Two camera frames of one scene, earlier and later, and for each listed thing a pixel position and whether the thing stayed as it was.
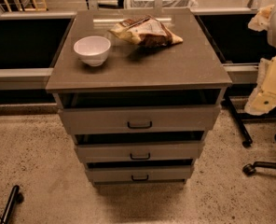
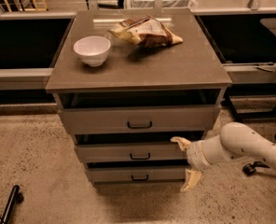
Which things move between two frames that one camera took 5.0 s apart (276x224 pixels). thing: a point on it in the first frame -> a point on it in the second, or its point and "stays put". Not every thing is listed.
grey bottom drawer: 139,175 stays put
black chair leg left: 15,198 stays put
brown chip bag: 144,31 stays put
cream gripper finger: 260,21 -> 183,143
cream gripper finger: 271,86 -> 191,179
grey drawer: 104,152 stays put
